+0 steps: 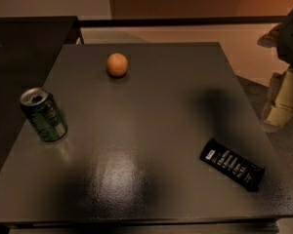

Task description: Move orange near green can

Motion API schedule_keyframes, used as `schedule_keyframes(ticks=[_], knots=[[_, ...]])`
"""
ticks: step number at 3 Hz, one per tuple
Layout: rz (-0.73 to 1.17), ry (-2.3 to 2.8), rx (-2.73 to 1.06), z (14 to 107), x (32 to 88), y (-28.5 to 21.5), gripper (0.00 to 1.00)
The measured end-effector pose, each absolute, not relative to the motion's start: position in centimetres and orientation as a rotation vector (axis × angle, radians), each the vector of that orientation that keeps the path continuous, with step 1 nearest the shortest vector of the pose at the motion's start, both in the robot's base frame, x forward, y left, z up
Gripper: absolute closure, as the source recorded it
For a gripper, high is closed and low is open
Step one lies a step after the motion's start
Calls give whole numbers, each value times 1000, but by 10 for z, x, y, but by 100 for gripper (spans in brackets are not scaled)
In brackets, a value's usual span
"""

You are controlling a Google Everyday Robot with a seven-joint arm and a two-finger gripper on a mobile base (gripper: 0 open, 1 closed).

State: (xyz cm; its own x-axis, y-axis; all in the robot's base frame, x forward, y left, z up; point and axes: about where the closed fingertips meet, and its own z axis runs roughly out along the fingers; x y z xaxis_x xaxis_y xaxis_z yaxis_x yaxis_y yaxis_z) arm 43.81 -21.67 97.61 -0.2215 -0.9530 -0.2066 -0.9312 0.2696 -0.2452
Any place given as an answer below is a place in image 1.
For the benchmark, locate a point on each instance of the black snack bar wrapper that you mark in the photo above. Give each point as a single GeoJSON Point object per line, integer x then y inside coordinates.
{"type": "Point", "coordinates": [232, 165]}

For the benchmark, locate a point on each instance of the green soda can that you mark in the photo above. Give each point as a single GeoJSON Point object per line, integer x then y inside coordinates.
{"type": "Point", "coordinates": [41, 110]}

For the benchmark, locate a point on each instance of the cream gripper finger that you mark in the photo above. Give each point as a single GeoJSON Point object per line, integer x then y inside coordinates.
{"type": "Point", "coordinates": [278, 110]}
{"type": "Point", "coordinates": [269, 39]}

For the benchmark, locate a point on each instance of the orange fruit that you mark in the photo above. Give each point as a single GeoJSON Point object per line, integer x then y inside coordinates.
{"type": "Point", "coordinates": [117, 65]}

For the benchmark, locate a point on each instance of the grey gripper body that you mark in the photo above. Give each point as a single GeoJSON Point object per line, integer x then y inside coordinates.
{"type": "Point", "coordinates": [292, 38]}

